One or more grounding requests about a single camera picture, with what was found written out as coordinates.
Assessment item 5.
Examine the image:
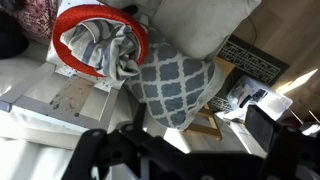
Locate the light wooden chair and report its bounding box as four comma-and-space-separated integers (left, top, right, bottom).
181, 56, 236, 142

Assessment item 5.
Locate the grey white lattice pillow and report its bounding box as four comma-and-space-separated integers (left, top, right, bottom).
124, 28, 228, 132

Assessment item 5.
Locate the red white floral cloth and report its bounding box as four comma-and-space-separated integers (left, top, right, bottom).
9, 0, 62, 39

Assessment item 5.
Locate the red bowl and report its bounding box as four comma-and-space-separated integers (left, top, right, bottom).
51, 3, 150, 78

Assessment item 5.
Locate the dark patterned rug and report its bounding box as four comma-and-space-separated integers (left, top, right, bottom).
208, 34, 290, 114

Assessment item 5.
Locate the plain cream cushion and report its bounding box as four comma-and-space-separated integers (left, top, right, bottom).
98, 0, 263, 62

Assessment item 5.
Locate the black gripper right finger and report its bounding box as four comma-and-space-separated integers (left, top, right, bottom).
244, 104, 320, 180

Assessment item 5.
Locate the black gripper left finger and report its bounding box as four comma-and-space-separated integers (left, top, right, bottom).
61, 103, 188, 180

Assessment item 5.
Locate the blue white striped towel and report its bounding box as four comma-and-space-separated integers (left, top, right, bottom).
59, 18, 143, 82

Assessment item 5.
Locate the black hat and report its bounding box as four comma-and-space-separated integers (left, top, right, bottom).
0, 11, 30, 60

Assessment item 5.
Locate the small white wooden chair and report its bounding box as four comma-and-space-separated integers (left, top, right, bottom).
0, 0, 151, 132

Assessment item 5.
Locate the clear plastic storage box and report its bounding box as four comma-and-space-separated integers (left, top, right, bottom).
214, 74, 294, 123

